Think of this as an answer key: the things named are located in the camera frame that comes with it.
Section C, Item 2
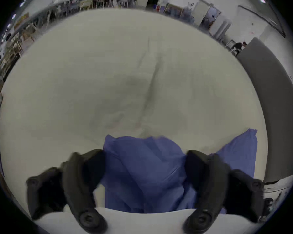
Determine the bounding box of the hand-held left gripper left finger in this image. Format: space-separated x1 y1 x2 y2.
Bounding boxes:
26 149 108 234

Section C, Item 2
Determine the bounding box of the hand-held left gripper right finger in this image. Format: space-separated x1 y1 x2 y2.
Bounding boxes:
183 150 265 234

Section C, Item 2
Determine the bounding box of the blue shirt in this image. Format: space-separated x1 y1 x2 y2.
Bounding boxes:
102 128 258 214

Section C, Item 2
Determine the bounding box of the grey padded headboard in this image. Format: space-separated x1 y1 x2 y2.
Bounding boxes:
235 37 293 183

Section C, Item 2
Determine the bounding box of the bed with beige sheet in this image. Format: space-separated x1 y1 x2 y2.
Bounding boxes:
0 8 268 217

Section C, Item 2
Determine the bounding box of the row of tables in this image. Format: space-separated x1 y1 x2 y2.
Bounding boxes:
0 0 93 77

